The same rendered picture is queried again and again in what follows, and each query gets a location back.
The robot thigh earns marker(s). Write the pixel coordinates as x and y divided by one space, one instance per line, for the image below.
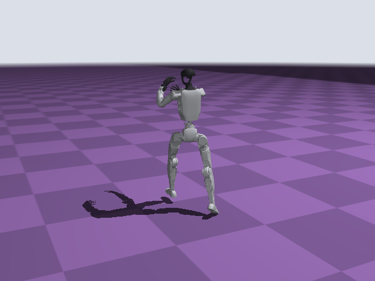
205 154
176 140

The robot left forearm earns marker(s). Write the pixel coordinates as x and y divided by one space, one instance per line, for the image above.
159 95

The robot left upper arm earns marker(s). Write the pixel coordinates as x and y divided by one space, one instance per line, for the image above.
173 96

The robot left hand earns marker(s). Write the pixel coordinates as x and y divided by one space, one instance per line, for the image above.
166 82

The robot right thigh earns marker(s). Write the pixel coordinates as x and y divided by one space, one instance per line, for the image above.
205 154

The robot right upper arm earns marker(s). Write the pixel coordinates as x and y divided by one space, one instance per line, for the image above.
202 92

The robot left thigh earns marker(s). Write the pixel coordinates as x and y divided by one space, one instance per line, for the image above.
176 140

